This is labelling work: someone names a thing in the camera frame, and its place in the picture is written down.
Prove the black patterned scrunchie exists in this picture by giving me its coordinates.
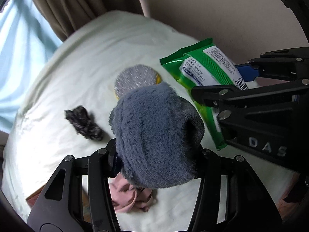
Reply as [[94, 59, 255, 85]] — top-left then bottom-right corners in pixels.
[[65, 105, 104, 141]]

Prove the brown cardboard box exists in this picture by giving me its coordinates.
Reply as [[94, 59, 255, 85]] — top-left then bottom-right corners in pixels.
[[25, 183, 92, 224]]

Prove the yellow grey round sponge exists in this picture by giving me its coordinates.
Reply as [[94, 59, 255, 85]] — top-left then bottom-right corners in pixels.
[[114, 64, 162, 100]]

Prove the pink cloth garment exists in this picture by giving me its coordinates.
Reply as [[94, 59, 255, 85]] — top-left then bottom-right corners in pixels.
[[109, 173, 157, 213]]

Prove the light green bed sheet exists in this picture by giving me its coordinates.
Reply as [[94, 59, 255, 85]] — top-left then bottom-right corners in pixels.
[[1, 10, 300, 232]]

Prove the light blue window cloth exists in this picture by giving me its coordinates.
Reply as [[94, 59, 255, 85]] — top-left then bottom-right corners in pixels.
[[1, 0, 62, 133]]

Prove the green wet wipes pack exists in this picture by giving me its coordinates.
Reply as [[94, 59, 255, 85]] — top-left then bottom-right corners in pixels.
[[159, 37, 249, 152]]

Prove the grey fluffy plush item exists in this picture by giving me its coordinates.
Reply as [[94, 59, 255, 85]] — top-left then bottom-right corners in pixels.
[[109, 82, 205, 189]]

